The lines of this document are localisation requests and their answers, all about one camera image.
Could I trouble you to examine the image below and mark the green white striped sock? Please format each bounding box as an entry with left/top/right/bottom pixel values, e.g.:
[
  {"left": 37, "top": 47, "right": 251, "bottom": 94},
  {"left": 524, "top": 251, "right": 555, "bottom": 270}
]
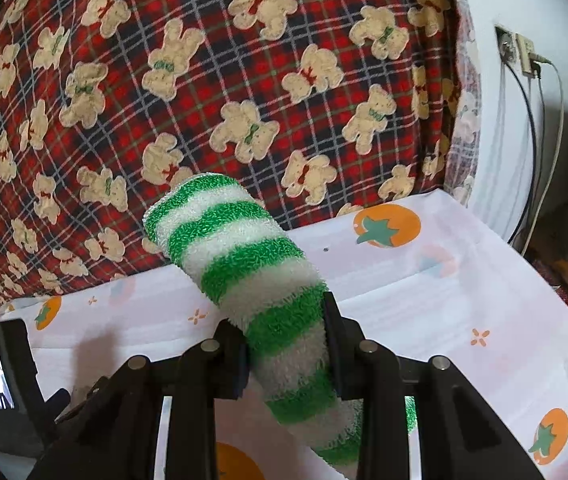
[{"left": 141, "top": 172, "right": 417, "bottom": 480}]

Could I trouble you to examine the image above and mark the red plaid teddy bear blanket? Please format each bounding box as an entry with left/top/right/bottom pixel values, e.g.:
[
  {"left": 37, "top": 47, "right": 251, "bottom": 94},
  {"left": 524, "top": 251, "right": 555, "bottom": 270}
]
[{"left": 0, "top": 0, "right": 479, "bottom": 309}]

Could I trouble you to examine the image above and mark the black camera with screen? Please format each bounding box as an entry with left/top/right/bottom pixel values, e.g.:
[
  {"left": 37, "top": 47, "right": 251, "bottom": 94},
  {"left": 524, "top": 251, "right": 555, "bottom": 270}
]
[{"left": 0, "top": 318, "right": 71, "bottom": 458}]

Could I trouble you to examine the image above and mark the black power cable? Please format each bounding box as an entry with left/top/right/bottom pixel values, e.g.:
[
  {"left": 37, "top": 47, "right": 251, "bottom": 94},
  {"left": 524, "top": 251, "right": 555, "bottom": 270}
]
[{"left": 501, "top": 56, "right": 548, "bottom": 246}]

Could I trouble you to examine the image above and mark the white charger cable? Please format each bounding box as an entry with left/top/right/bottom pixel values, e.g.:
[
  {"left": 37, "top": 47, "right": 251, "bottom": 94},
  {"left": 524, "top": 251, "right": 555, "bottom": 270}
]
[{"left": 518, "top": 54, "right": 565, "bottom": 256}]

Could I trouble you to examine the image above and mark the white wall outlet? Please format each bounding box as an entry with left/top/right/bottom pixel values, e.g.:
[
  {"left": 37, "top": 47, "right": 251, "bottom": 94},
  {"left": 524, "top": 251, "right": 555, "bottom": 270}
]
[{"left": 494, "top": 25, "right": 552, "bottom": 78}]

